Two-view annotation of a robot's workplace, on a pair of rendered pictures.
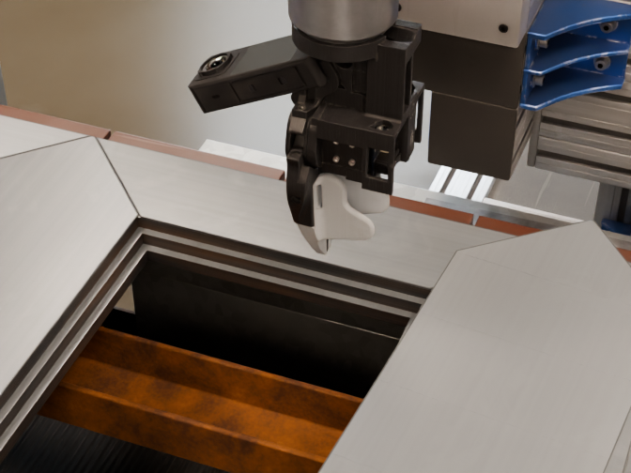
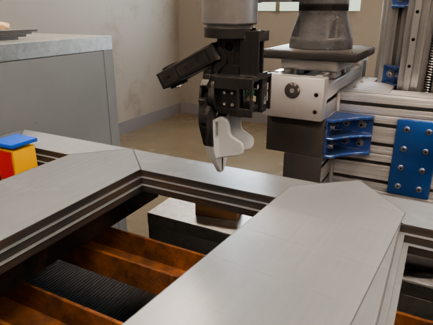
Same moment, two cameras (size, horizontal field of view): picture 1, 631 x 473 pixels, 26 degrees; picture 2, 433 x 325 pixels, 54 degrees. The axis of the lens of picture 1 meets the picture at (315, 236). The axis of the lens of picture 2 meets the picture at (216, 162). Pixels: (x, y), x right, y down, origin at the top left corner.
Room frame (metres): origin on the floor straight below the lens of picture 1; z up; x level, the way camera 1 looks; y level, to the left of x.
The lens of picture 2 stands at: (0.21, -0.07, 1.13)
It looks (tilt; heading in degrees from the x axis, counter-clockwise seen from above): 20 degrees down; 7
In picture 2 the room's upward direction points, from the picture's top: straight up
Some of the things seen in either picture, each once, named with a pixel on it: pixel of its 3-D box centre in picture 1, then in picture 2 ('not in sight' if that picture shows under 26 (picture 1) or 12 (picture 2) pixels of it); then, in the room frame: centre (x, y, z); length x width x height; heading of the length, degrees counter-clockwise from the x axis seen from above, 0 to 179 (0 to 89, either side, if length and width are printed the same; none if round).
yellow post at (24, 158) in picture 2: not in sight; (22, 191); (0.94, 0.41, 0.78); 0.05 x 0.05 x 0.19; 69
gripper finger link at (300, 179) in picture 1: (307, 171); (211, 115); (0.80, 0.01, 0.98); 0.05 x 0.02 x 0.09; 159
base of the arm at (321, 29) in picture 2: not in sight; (321, 26); (1.29, -0.20, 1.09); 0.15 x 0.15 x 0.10
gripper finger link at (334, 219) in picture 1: (338, 221); (226, 146); (0.79, -0.02, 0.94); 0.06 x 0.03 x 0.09; 69
